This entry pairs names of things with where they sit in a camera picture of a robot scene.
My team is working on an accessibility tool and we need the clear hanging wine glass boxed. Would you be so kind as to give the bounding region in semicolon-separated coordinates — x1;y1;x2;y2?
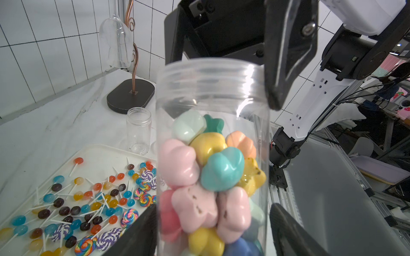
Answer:
99;1;133;69

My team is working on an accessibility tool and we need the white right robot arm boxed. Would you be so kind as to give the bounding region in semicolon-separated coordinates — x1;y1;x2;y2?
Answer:
164;1;410;188

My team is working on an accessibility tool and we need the white plastic tray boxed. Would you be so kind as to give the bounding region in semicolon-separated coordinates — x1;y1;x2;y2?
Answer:
1;145;157;256

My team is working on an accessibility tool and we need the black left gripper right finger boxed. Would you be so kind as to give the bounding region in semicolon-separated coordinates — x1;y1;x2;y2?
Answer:
270;203;328;256

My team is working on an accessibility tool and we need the clear lollipop jar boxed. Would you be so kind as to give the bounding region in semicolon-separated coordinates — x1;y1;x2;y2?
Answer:
127;107;152;155

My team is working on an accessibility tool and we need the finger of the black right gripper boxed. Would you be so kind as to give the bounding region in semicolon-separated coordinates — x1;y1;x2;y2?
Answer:
264;1;318;111

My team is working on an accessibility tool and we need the pile of colourful lollipops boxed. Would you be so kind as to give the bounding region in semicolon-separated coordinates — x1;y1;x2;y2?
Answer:
0;156;142;256

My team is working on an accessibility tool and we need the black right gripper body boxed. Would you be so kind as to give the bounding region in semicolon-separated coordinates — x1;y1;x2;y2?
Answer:
164;1;265;65

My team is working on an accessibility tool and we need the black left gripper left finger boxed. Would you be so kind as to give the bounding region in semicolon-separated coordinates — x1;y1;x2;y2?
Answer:
103;204;158;256

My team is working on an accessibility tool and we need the pile of swirl candies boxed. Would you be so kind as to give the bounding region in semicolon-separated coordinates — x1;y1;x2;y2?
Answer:
44;161;157;256

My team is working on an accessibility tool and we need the jar of pastel candies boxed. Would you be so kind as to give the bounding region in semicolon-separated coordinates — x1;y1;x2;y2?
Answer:
155;58;270;256

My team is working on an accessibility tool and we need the copper wine glass rack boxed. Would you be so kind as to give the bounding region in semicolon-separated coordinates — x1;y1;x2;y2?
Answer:
107;1;155;114

